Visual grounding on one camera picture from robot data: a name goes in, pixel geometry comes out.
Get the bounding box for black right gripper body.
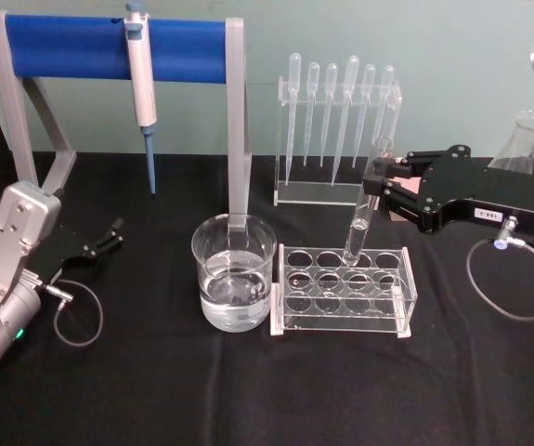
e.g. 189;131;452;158
415;144;534;235

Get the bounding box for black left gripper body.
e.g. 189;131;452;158
23;224;99;285

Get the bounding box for glass test tube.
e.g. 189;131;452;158
343;136;393;269

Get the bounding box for clear acrylic dropper rack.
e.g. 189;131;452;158
273;76;405;207

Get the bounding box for glass conical flask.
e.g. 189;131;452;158
487;109;534;176

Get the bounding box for clear plastic dropper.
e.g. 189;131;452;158
335;54;361;180
353;62;377;167
371;64;397;141
283;52;304;185
304;61;321;167
320;62;340;168

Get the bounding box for glass beaker with water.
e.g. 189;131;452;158
190;213;275;334

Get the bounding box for clear acrylic test tube rack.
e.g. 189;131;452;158
269;243;419;338

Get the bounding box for white and blue micropipette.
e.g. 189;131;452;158
124;0;160;195

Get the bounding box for grey stand with blue bar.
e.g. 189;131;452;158
0;7;254;236

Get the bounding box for black table cloth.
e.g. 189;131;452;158
0;151;534;446

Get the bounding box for left gripper grey cable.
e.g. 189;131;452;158
45;280;106;348

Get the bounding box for gripper grey cable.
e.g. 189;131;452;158
45;280;106;348
465;216;534;321

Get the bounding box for right gripper grey cable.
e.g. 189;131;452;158
465;216;534;321

